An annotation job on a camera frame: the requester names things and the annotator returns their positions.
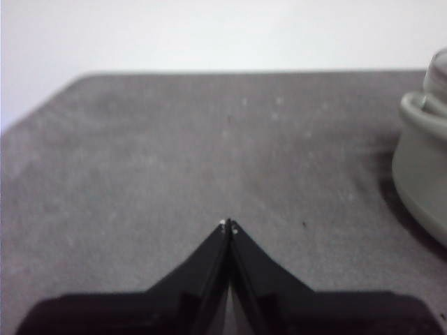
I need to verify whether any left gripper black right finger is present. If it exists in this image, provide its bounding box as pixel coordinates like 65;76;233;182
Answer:
228;218;442;335

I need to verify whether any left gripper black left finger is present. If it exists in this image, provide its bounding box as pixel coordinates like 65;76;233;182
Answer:
15;218;232;335

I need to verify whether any pale green electric pot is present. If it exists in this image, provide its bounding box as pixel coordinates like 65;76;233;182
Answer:
390;91;447;249

